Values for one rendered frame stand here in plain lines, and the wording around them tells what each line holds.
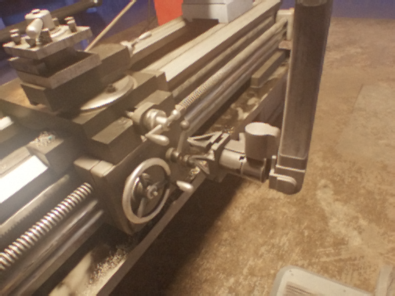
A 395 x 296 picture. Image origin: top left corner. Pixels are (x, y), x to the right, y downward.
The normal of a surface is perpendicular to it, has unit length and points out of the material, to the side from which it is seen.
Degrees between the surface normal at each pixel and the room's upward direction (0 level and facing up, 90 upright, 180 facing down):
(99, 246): 0
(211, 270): 0
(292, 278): 0
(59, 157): 90
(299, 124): 81
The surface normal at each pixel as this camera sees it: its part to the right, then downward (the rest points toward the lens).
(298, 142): -0.36, 0.37
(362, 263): -0.14, -0.78
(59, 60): 0.81, 0.26
